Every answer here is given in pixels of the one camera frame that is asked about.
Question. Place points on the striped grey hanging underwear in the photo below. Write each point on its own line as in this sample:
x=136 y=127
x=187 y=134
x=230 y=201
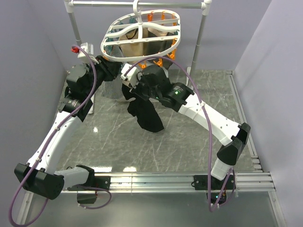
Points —
x=113 y=89

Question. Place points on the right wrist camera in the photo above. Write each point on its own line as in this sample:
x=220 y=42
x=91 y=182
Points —
x=130 y=79

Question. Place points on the dark olive hanging underwear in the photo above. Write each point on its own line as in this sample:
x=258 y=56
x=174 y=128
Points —
x=151 y=48

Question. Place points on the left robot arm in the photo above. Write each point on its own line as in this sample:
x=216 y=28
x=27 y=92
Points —
x=39 y=174

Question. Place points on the white clothes rack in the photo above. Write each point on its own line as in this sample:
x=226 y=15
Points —
x=203 y=6

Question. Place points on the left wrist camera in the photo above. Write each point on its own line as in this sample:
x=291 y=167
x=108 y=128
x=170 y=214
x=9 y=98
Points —
x=88 y=49

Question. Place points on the white clip hanger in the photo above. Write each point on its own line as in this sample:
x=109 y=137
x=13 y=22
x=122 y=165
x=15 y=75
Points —
x=129 y=30

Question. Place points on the beige hanging underwear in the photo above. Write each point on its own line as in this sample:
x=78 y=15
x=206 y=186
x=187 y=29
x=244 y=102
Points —
x=136 y=49

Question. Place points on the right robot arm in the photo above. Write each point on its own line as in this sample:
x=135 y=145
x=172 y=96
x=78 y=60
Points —
x=232 y=135

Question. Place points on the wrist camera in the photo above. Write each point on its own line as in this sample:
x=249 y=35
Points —
x=88 y=49
x=130 y=79

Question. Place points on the aluminium rail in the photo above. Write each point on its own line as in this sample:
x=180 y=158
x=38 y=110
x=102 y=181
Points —
x=128 y=182

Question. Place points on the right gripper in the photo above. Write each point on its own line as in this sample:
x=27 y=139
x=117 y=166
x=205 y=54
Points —
x=137 y=90

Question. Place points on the black underwear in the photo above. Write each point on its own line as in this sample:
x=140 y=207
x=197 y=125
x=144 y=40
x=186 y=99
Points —
x=147 y=117

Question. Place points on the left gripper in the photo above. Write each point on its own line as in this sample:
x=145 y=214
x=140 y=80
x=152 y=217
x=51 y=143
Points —
x=111 y=69

